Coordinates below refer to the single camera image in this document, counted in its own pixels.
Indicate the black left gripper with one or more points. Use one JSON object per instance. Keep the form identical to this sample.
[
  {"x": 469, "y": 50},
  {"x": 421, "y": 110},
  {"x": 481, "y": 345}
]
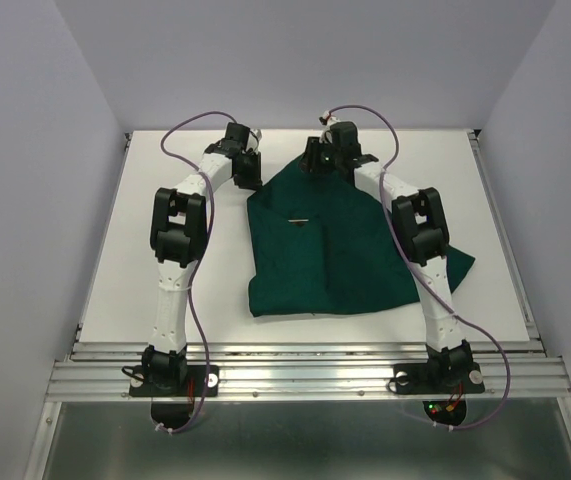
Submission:
[{"x": 254, "y": 181}]

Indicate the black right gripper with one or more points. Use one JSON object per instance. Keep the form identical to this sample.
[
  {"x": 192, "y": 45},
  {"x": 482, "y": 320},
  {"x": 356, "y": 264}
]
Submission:
[{"x": 309, "y": 160}]

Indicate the dark green surgical drape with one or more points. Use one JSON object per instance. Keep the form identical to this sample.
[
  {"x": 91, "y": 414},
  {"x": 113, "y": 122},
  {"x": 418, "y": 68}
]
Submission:
[{"x": 342, "y": 262}]

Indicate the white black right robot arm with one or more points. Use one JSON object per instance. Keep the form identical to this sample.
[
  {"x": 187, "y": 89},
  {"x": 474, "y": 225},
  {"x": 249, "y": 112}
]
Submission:
[{"x": 420, "y": 232}]

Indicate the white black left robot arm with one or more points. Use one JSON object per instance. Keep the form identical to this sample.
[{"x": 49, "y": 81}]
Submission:
[{"x": 180, "y": 230}]

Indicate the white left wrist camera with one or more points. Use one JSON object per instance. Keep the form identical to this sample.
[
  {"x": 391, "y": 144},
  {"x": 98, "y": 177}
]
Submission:
[{"x": 254, "y": 138}]

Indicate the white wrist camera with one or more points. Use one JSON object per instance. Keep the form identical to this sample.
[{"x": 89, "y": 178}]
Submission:
[
  {"x": 254, "y": 138},
  {"x": 327, "y": 120}
]

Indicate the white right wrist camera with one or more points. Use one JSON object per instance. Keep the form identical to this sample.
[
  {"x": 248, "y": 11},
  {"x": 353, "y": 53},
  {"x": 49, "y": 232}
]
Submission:
[{"x": 327, "y": 120}]

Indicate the right side aluminium rail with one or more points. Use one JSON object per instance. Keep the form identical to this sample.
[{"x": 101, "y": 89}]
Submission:
[{"x": 526, "y": 311}]

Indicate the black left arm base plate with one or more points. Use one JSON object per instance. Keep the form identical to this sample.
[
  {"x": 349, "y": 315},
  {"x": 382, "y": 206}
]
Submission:
[{"x": 200, "y": 380}]

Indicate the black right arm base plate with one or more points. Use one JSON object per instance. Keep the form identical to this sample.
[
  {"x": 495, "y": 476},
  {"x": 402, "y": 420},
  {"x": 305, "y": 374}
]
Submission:
[{"x": 412, "y": 379}]

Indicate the aluminium extrusion rail frame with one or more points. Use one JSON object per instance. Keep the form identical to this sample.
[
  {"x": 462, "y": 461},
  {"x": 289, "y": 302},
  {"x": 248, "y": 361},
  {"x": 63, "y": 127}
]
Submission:
[{"x": 292, "y": 371}]

